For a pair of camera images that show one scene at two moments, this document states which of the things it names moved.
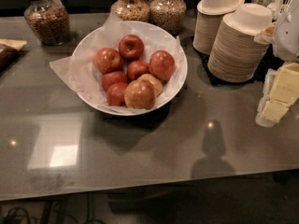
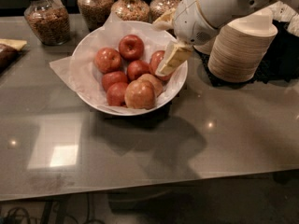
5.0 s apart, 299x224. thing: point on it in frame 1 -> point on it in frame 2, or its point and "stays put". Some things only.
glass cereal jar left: x=48 y=19 stays put
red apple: x=162 y=64 stays put
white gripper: x=288 y=38 -> x=191 y=23
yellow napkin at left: x=14 y=43 stays put
